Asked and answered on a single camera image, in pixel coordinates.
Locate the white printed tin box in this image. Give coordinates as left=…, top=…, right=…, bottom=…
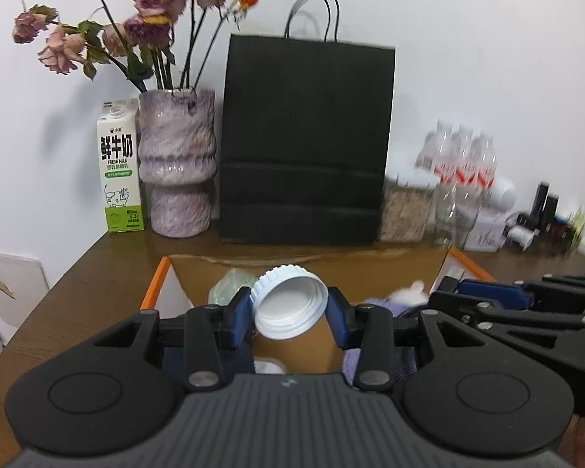
left=463, top=207, right=510, bottom=253

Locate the purple mottled ceramic vase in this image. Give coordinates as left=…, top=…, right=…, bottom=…
left=138, top=89, right=218, bottom=238

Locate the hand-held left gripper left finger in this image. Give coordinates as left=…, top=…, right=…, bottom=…
left=94, top=287, right=254, bottom=392

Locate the white charger plug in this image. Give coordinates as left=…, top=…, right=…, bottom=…
left=507, top=224, right=537, bottom=249

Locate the white and green milk carton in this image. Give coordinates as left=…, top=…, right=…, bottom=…
left=96, top=99, right=147, bottom=234

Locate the clear seed container white lid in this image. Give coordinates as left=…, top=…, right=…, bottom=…
left=379, top=170, right=440, bottom=243

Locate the iridescent wrapped white pack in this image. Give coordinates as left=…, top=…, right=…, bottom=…
left=208, top=269, right=259, bottom=305

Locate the clear glass jar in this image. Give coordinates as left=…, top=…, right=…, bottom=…
left=431, top=183, right=479, bottom=249

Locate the red-label water bottle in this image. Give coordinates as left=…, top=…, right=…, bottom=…
left=416, top=119, right=456, bottom=176
left=443, top=124, right=473, bottom=183
left=470, top=131, right=498, bottom=188

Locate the yellow and white plush toy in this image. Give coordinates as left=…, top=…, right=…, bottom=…
left=389, top=280, right=430, bottom=304

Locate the tall black device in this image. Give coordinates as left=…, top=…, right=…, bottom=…
left=531, top=182, right=549, bottom=230

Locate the orange-rimmed cardboard box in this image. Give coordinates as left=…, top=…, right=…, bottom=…
left=140, top=248, right=498, bottom=376

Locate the white plastic cup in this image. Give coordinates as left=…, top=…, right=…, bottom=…
left=253, top=358, right=286, bottom=375

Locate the white ribbed bottle cap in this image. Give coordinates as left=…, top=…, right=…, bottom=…
left=251, top=264, right=329, bottom=340

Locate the white round speaker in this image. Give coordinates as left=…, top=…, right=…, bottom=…
left=487, top=175, right=518, bottom=213

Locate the short black device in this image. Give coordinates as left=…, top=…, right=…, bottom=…
left=543, top=195, right=560, bottom=235

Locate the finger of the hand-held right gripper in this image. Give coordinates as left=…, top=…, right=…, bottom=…
left=441, top=273, right=585, bottom=313
left=429, top=292, right=585, bottom=335

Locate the black paper shopping bag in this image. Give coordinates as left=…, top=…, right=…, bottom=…
left=218, top=0, right=397, bottom=246

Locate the lilac knitted cloth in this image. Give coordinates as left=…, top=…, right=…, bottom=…
left=341, top=297, right=422, bottom=391

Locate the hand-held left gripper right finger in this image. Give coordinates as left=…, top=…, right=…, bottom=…
left=328, top=287, right=483, bottom=393

